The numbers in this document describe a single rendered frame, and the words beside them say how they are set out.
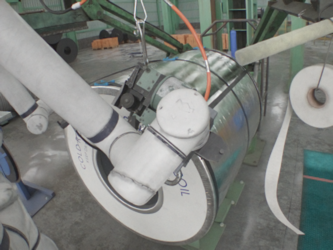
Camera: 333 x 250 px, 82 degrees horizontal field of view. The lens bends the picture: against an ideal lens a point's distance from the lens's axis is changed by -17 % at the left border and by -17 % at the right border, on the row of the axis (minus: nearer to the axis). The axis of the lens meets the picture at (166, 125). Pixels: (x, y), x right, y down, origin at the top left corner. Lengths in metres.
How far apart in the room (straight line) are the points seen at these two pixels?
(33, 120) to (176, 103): 0.69
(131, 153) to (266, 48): 0.33
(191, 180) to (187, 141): 0.74
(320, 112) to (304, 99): 0.05
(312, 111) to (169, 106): 0.40
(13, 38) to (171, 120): 0.29
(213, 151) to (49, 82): 0.37
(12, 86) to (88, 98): 0.55
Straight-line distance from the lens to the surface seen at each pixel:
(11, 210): 0.59
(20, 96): 0.95
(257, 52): 0.47
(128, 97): 0.87
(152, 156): 0.37
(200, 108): 0.36
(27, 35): 0.43
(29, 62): 0.42
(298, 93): 0.64
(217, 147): 0.52
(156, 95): 0.77
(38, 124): 0.95
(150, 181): 0.38
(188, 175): 1.10
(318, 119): 0.63
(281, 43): 0.50
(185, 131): 0.35
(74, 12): 1.80
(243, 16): 7.30
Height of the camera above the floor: 1.64
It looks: 26 degrees down
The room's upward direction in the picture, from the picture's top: 6 degrees counter-clockwise
